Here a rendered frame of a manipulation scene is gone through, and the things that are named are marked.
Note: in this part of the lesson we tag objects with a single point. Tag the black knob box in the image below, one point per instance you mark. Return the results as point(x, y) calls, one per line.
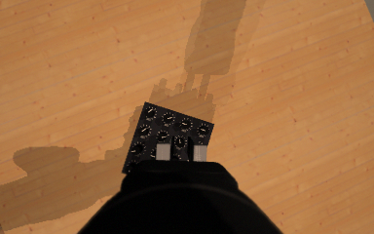
point(155, 124)

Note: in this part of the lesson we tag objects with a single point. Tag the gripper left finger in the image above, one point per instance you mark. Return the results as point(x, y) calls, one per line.
point(164, 149)

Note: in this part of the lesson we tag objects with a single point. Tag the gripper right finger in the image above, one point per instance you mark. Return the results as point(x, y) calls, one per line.
point(196, 151)

